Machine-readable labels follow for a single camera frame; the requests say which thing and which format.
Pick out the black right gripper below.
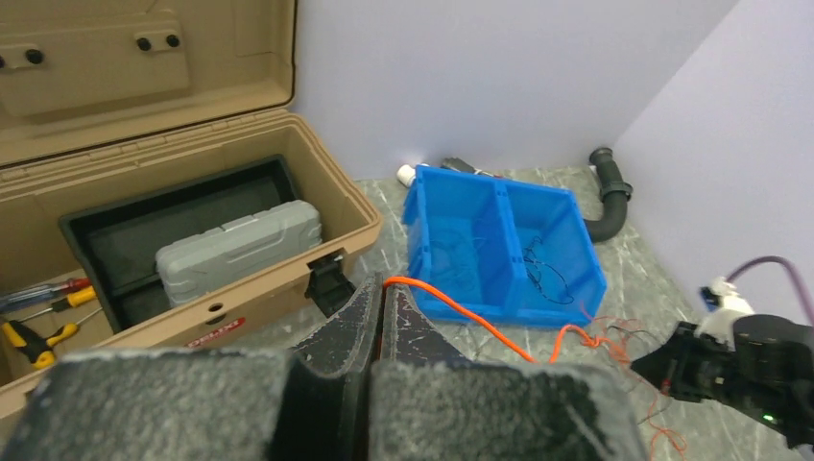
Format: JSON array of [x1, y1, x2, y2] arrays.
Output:
[[631, 322, 738, 402]]

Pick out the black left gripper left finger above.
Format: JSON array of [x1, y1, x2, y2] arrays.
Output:
[[1, 275, 383, 460]]

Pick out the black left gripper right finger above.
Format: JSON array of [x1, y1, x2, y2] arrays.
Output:
[[369, 282, 648, 460]]

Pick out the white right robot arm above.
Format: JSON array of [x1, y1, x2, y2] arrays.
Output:
[[631, 314, 813, 449]]

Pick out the blue plastic divided bin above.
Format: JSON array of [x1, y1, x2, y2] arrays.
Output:
[[402, 166, 608, 328]]

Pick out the grey case in toolbox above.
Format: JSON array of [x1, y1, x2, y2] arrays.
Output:
[[156, 200, 323, 307]]

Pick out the white cap behind bin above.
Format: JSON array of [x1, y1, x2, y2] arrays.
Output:
[[396, 164, 417, 188]]

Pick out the tan plastic toolbox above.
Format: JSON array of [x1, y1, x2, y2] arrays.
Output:
[[0, 0, 385, 422]]

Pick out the yellow black tool in toolbox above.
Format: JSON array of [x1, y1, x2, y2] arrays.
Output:
[[1, 286, 102, 370]]

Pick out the black wires in blue bin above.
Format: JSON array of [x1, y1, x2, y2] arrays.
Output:
[[521, 236, 577, 306]]

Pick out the grey corrugated hose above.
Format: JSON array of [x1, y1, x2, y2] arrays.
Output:
[[582, 147, 634, 244]]

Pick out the red handled screwdriver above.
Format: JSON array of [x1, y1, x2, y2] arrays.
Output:
[[1, 278, 91, 314]]

